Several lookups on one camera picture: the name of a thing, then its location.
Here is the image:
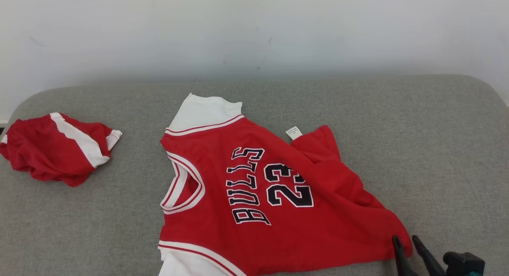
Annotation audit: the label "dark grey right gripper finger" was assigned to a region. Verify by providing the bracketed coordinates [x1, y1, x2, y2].
[392, 235, 418, 276]
[412, 235, 448, 276]

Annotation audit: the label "red Bulls basketball jersey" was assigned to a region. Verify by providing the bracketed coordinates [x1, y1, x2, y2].
[158, 93, 413, 276]

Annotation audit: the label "red shorts with white stripe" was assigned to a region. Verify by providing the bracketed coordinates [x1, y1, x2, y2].
[0, 112, 123, 188]

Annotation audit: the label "grey fabric sofa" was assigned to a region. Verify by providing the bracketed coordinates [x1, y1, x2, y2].
[0, 74, 509, 276]

